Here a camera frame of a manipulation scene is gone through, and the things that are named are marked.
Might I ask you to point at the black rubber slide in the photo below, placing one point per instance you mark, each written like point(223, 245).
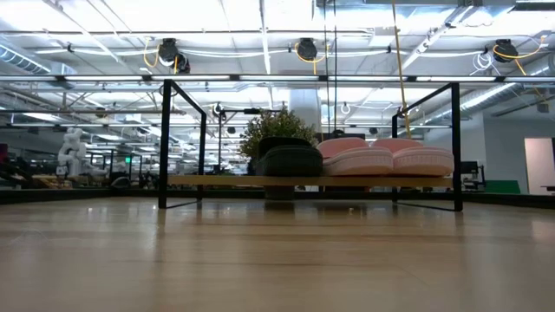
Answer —
point(292, 161)

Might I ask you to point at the pink rubber slide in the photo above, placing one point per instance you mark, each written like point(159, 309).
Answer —
point(357, 162)
point(422, 162)

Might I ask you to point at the small green potted plant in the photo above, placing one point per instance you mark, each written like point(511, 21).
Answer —
point(277, 125)

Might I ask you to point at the black computer monitor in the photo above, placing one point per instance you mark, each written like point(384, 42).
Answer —
point(470, 168)

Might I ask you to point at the white humanoid robot figure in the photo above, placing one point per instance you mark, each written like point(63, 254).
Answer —
point(73, 151)

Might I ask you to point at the green low panel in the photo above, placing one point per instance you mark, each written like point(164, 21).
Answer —
point(503, 187)

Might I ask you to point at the white board panel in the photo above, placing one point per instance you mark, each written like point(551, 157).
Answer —
point(539, 164)

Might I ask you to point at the black metal rig frame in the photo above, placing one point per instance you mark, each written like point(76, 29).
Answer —
point(86, 196)

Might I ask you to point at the silver ceiling duct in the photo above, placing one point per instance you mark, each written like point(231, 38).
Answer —
point(485, 102)

